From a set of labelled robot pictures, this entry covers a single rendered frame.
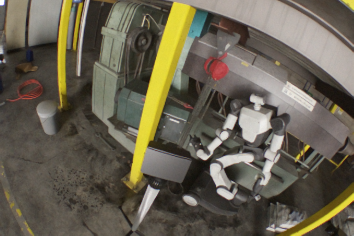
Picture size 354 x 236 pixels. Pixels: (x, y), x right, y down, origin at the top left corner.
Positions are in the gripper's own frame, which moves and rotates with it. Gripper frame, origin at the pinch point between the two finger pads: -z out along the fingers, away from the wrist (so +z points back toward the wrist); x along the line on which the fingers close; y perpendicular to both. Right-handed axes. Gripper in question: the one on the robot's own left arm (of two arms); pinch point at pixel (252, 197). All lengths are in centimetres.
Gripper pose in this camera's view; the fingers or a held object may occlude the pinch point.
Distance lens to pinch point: 155.4
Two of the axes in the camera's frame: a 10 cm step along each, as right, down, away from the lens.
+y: 4.9, 2.5, -8.4
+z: 1.3, -9.7, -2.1
